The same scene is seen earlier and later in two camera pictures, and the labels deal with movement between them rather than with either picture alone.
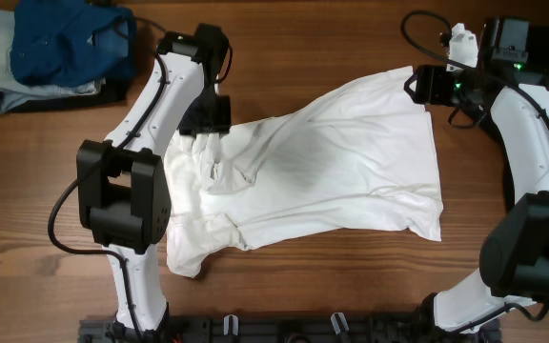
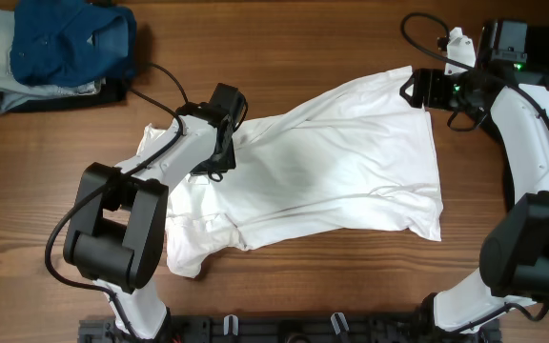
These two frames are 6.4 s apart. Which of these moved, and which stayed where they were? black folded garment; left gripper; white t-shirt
Moved: left gripper
Stayed: black folded garment; white t-shirt
